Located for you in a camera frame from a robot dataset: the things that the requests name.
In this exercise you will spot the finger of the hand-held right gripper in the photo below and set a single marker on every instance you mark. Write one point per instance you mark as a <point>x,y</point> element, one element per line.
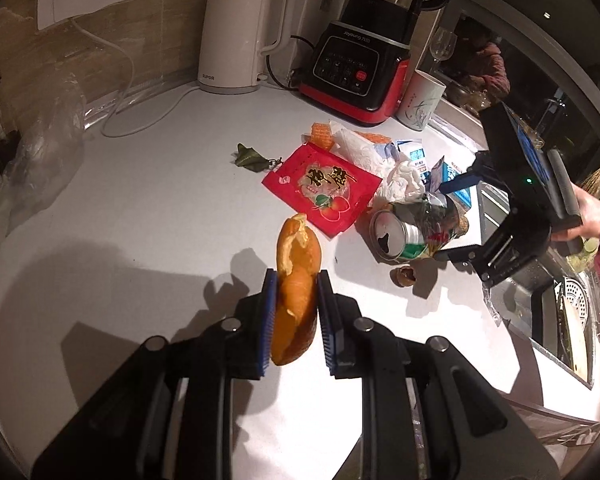
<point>460,254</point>
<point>457,183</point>

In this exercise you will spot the brown walnut shell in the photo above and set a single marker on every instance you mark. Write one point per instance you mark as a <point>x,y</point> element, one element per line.
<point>403,277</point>

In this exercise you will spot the blue white milk carton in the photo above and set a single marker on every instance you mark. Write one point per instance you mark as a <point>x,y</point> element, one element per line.
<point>411,155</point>

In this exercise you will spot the white electric kettle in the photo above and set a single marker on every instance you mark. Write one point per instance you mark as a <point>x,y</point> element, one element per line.
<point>235,35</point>

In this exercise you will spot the stainless steel sink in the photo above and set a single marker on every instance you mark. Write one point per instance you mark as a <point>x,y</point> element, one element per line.
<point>540,305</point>

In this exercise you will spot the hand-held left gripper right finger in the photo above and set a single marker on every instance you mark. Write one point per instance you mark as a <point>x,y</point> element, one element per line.
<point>327,320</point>

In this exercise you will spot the clear white plastic wrapper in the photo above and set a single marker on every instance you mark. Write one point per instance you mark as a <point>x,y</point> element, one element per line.
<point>355,147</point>

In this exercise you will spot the torn bread roll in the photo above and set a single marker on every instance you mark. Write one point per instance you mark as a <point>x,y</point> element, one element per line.
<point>295,310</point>

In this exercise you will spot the wine glass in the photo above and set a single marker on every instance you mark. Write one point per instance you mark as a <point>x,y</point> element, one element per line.
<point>442,45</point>

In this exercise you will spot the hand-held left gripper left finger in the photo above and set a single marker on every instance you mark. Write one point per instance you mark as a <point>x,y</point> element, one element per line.
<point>266,320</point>

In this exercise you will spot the person's right hand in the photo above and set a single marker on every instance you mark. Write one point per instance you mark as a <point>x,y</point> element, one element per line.
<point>592,215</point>

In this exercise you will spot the clear plastic bag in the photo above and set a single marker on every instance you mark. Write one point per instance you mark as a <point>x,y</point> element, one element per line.
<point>50,145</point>

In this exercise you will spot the red black blender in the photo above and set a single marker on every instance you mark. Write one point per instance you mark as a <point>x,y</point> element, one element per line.
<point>360,60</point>

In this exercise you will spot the crushed green drink can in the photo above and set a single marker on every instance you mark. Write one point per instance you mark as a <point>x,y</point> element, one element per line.
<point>415,240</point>

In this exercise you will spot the blue white packet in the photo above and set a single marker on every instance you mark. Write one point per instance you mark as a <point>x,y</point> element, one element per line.
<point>450,170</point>

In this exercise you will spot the white cup with leaf print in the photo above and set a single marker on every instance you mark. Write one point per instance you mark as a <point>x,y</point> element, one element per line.
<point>420,102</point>

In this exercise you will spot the white tissue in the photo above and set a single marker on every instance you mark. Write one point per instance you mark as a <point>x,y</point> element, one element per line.
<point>402,182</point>

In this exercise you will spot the red snack packet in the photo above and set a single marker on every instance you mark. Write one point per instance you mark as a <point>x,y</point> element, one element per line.
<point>320,185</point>

